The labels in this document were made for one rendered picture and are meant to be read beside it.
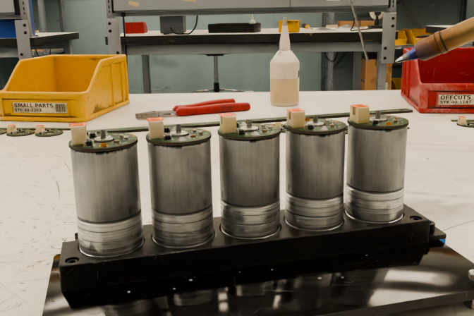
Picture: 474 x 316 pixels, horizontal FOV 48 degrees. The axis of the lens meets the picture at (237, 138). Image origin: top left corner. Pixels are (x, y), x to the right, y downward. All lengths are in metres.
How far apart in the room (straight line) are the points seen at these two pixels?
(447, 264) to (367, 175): 0.05
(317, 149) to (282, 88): 0.40
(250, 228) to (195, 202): 0.02
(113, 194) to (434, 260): 0.13
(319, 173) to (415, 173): 0.17
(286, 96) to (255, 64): 4.07
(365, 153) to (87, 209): 0.11
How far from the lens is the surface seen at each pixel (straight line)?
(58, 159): 0.43
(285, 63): 0.60
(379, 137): 0.22
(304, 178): 0.21
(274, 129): 0.21
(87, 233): 0.20
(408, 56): 0.21
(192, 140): 0.19
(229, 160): 0.20
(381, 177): 0.22
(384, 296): 0.20
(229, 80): 4.69
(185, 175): 0.20
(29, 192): 0.36
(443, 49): 0.21
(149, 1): 2.57
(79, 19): 4.89
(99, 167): 0.19
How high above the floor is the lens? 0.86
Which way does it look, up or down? 14 degrees down
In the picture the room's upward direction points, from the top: 1 degrees counter-clockwise
